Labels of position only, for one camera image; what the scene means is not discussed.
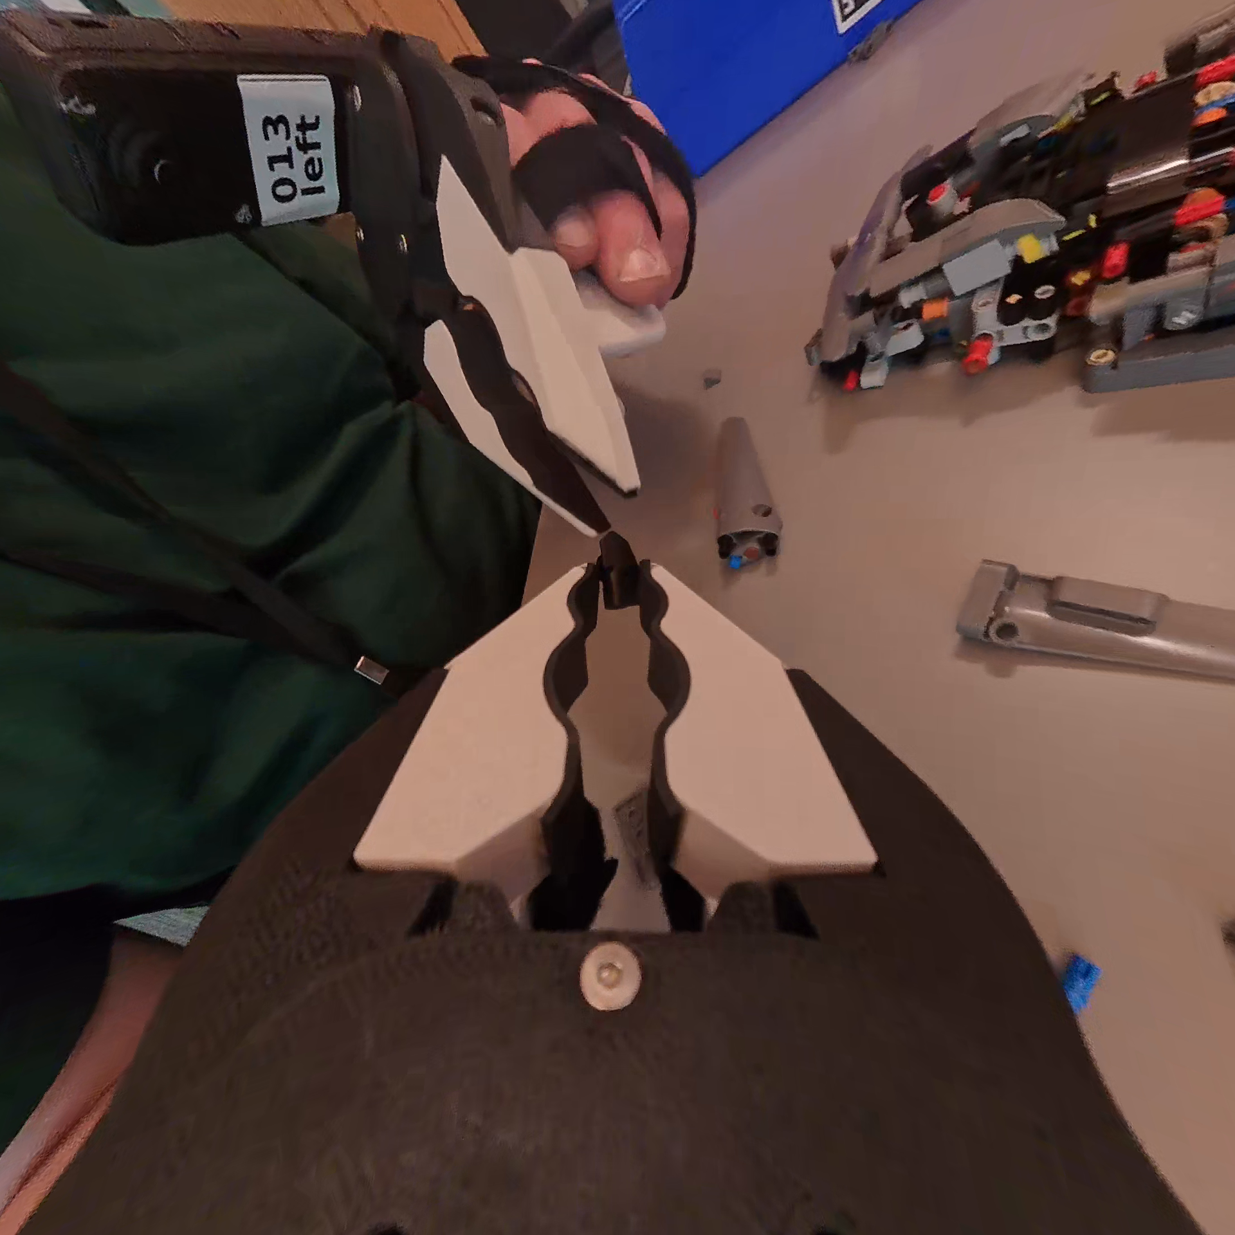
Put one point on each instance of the long grey lego panel assembly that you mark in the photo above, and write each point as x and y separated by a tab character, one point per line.
747	482

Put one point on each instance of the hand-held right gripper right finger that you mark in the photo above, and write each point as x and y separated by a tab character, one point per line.
774	763

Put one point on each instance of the short grey lego wedge assembly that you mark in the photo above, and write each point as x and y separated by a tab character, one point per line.
1100	618

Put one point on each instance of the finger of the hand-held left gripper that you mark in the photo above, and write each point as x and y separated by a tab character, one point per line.
463	377
551	358

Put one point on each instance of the person's left hand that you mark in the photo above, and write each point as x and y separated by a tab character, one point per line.
629	241

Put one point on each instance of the small lego pieces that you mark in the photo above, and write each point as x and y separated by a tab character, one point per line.
1081	981

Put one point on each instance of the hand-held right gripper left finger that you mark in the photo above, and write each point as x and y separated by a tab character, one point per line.
473	763

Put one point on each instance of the grey and orange lego car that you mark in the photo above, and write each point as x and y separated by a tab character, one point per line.
1043	241

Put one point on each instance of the blue plastic bin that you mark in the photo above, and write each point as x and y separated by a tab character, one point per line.
732	77

